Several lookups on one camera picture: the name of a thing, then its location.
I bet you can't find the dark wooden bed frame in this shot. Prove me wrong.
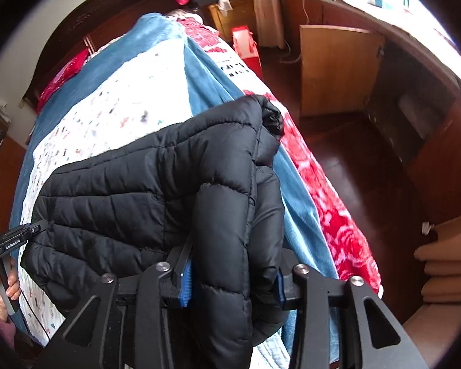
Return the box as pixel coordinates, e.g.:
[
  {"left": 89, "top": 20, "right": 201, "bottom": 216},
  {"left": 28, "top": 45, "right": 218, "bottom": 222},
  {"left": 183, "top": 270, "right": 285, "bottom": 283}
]
[{"left": 23, "top": 0, "right": 178, "bottom": 108}]

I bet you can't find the wooden wardrobe shelf unit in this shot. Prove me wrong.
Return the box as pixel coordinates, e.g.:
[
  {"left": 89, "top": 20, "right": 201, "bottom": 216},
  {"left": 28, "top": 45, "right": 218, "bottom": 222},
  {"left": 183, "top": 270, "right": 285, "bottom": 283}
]
[{"left": 0, "top": 106, "right": 26, "bottom": 217}]

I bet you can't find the red pillow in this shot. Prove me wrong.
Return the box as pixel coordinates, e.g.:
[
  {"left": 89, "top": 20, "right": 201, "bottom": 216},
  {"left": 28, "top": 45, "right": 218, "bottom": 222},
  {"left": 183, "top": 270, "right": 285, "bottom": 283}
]
[{"left": 36, "top": 48, "right": 90, "bottom": 113}]

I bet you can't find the folded tan blankets stack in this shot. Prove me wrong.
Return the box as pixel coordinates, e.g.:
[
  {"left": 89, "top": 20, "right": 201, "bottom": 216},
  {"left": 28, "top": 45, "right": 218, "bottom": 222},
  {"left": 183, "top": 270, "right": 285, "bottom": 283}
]
[{"left": 414, "top": 216, "right": 461, "bottom": 304}]

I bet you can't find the wooden window desk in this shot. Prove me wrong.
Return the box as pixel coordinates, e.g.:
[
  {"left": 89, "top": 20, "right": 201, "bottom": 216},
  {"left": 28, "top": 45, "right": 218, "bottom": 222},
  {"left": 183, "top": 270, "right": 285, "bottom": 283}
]
[{"left": 281, "top": 0, "right": 461, "bottom": 222}]

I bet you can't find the red floral bed sheet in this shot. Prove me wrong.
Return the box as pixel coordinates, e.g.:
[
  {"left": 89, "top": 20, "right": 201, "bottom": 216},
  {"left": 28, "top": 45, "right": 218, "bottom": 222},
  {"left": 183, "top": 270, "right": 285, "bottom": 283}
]
[{"left": 175, "top": 14, "right": 384, "bottom": 296}]

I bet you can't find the white patterned muslin blanket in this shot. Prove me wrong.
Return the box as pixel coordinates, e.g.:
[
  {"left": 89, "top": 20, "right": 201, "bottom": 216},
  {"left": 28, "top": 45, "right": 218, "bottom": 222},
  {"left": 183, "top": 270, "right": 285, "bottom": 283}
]
[{"left": 16, "top": 40, "right": 293, "bottom": 369}]

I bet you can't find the black quilted puffer jacket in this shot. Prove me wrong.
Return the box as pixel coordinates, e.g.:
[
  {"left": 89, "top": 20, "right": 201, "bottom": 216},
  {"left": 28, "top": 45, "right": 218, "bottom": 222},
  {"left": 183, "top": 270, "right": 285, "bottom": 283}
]
[{"left": 21, "top": 95, "right": 286, "bottom": 368}]

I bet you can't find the person's left hand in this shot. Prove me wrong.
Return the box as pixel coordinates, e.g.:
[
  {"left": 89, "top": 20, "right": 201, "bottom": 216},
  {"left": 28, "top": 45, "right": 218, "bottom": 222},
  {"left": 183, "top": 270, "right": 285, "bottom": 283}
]
[{"left": 0, "top": 257, "right": 21, "bottom": 322}]

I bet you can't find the blue bed cover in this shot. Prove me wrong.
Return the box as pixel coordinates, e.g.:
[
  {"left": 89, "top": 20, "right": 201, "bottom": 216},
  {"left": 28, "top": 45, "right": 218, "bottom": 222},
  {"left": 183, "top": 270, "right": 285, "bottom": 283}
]
[{"left": 10, "top": 14, "right": 338, "bottom": 368}]

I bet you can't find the open wooden cabinet door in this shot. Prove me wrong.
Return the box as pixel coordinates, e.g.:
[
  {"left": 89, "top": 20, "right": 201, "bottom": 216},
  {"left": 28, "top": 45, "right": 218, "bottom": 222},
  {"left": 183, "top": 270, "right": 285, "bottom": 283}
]
[{"left": 300, "top": 25, "right": 385, "bottom": 117}]

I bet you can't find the red box on floor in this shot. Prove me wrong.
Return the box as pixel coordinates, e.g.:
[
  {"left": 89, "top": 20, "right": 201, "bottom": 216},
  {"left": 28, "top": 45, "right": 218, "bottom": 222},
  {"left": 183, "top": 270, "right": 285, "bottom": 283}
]
[{"left": 231, "top": 25, "right": 263, "bottom": 79}]

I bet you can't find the beige curtain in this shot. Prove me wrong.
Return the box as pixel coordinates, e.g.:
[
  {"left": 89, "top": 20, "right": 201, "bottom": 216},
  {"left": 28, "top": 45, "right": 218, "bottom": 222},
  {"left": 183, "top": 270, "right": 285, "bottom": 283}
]
[{"left": 253, "top": 0, "right": 286, "bottom": 48}]

